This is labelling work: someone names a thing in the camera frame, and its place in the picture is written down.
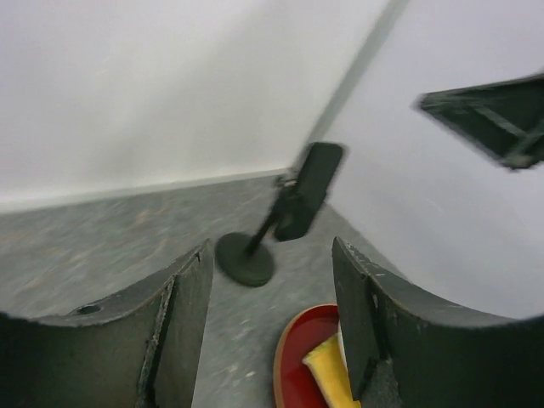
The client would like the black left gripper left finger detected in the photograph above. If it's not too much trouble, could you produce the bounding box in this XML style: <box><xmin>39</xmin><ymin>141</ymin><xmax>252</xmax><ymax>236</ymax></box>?
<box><xmin>1</xmin><ymin>241</ymin><xmax>213</xmax><ymax>407</ymax></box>

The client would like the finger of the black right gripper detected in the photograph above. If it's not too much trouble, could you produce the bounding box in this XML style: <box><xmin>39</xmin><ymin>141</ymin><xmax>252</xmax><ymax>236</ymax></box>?
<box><xmin>416</xmin><ymin>72</ymin><xmax>543</xmax><ymax>170</ymax></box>

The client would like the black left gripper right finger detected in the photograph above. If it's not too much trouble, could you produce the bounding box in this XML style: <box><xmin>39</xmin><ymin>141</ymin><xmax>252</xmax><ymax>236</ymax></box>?
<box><xmin>331</xmin><ymin>238</ymin><xmax>543</xmax><ymax>407</ymax></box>

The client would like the black phone stand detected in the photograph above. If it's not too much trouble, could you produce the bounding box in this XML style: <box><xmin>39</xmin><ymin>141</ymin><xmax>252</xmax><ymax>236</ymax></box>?
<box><xmin>214</xmin><ymin>169</ymin><xmax>307</xmax><ymax>288</ymax></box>

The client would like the black smartphone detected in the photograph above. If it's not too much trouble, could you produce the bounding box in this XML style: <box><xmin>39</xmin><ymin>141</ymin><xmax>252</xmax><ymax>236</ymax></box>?
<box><xmin>274</xmin><ymin>142</ymin><xmax>344</xmax><ymax>241</ymax></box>

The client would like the white paper plate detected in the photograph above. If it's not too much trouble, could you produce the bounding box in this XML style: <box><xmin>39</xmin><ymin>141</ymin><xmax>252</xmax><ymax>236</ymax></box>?
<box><xmin>337</xmin><ymin>322</ymin><xmax>348</xmax><ymax>372</ymax></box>

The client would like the yellow sponge cloth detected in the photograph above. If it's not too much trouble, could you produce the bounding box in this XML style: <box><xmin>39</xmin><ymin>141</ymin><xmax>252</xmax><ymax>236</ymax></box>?
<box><xmin>303</xmin><ymin>334</ymin><xmax>361</xmax><ymax>408</ymax></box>

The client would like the red round tray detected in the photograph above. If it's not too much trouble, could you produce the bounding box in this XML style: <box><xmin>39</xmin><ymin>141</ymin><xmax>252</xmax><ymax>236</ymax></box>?
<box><xmin>273</xmin><ymin>303</ymin><xmax>339</xmax><ymax>408</ymax></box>

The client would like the right aluminium frame post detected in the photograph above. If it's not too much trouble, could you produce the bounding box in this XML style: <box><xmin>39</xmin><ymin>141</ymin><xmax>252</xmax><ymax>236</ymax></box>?
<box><xmin>306</xmin><ymin>0</ymin><xmax>410</xmax><ymax>144</ymax></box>

